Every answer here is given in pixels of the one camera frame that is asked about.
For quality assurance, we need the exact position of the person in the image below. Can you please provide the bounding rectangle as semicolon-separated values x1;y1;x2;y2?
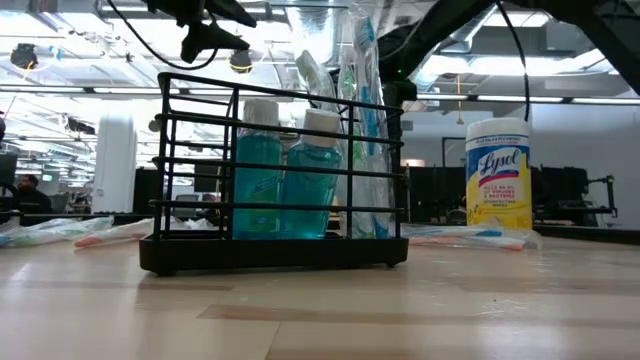
12;173;54;217

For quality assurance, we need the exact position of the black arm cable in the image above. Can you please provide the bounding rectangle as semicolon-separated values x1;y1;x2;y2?
494;0;532;124
104;0;221;71

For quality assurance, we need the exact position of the orange toothbrush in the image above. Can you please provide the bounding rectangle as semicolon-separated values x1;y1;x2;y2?
73;217;221;250
407;235;527;252

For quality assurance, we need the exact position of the black wire caddy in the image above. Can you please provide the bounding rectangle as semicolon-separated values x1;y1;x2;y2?
138;71;410;277

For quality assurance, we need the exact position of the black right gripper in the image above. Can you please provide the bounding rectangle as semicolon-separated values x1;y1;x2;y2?
382;79;419;107

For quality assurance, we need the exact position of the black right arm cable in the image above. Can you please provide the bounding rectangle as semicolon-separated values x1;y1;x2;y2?
494;0;532;124

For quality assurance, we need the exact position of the white column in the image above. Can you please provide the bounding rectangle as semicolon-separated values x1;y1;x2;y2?
92;115;138;215

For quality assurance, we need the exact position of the yellow hanging cord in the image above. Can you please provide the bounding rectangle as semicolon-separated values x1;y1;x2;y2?
454;73;466;126

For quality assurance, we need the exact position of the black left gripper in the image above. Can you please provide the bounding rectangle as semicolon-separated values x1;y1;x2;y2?
144;0;258;64

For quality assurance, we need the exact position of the black ceiling device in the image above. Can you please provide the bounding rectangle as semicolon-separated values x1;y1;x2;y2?
9;42;40;71
228;47;254;76

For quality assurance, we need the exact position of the yellow Lysol wipes canister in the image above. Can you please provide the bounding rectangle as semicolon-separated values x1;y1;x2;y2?
464;117;534;230

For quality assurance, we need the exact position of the black room divider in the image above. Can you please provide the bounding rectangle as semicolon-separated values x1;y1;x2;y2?
407;165;469;224

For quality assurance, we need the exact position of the black metal stand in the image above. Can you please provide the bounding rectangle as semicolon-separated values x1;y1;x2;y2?
440;135;469;222

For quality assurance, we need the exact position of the blue mouthwash bottle white cap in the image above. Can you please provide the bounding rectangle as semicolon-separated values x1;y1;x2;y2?
278;108;345;241
231;97;284;241

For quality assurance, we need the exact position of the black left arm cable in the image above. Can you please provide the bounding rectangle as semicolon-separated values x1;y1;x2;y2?
104;0;221;71

